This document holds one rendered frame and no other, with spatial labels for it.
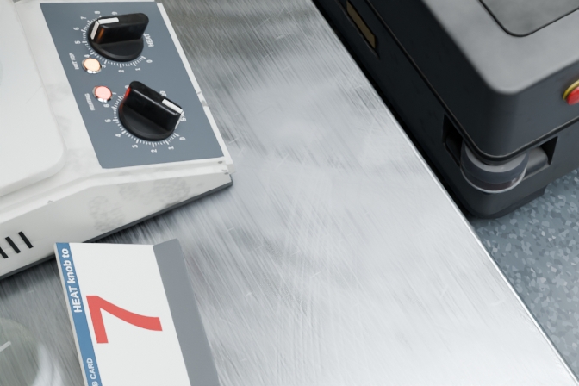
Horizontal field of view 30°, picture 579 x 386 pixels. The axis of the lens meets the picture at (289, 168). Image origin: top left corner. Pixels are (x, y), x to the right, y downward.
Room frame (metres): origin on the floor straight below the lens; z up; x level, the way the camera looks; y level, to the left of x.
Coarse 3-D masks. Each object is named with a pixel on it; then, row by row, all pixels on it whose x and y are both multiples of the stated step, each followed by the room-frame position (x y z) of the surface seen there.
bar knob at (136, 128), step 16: (128, 96) 0.32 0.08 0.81; (144, 96) 0.32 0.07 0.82; (160, 96) 0.32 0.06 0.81; (128, 112) 0.31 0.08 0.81; (144, 112) 0.31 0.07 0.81; (160, 112) 0.31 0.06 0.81; (176, 112) 0.31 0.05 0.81; (128, 128) 0.30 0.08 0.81; (144, 128) 0.30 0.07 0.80; (160, 128) 0.30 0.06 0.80
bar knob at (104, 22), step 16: (112, 16) 0.37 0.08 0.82; (128, 16) 0.37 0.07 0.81; (144, 16) 0.37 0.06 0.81; (96, 32) 0.36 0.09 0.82; (112, 32) 0.36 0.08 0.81; (128, 32) 0.37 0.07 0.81; (144, 32) 0.37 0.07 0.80; (96, 48) 0.36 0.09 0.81; (112, 48) 0.36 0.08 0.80; (128, 48) 0.36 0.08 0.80
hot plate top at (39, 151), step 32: (0, 0) 0.38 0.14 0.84; (0, 32) 0.36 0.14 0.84; (32, 64) 0.33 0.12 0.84; (0, 96) 0.32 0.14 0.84; (32, 96) 0.31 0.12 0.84; (0, 128) 0.30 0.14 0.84; (32, 128) 0.29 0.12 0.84; (0, 160) 0.28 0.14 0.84; (32, 160) 0.28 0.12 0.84; (64, 160) 0.28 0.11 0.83; (0, 192) 0.26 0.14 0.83
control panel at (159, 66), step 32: (64, 32) 0.37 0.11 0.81; (160, 32) 0.38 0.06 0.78; (64, 64) 0.35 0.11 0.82; (128, 64) 0.35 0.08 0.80; (160, 64) 0.35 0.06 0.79; (96, 96) 0.32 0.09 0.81; (192, 96) 0.33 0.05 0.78; (96, 128) 0.30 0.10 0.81; (192, 128) 0.31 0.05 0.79; (128, 160) 0.28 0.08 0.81; (160, 160) 0.29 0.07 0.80
